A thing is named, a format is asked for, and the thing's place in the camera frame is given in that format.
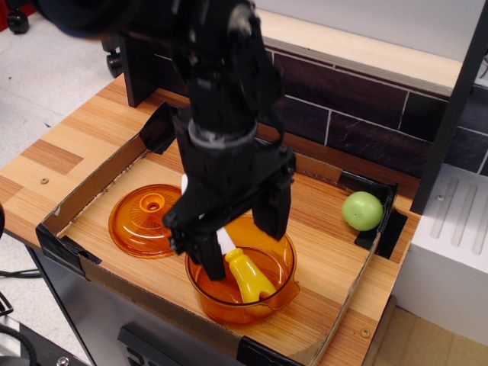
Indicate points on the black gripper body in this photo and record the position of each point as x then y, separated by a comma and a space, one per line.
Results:
224, 181

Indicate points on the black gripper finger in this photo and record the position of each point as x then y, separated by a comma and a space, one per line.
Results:
205, 250
271, 212

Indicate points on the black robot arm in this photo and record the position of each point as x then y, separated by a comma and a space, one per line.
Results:
218, 50

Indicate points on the orange transparent plastic pot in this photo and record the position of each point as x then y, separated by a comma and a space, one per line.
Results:
275, 259

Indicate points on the cardboard fence with black tape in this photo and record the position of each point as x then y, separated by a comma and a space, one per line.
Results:
345, 276

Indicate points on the orange transparent pot lid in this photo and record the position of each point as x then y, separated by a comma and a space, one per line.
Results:
136, 223

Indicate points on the green toy apple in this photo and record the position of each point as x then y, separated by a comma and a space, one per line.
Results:
362, 211

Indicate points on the dark brick backsplash panel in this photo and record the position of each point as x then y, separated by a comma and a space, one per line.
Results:
368, 98

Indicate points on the black chair caster base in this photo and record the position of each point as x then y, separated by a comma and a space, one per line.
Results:
113, 58

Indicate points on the white toy sink block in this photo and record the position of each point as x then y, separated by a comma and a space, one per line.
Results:
444, 276

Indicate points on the black caster wheel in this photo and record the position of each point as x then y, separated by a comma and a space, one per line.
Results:
17, 22

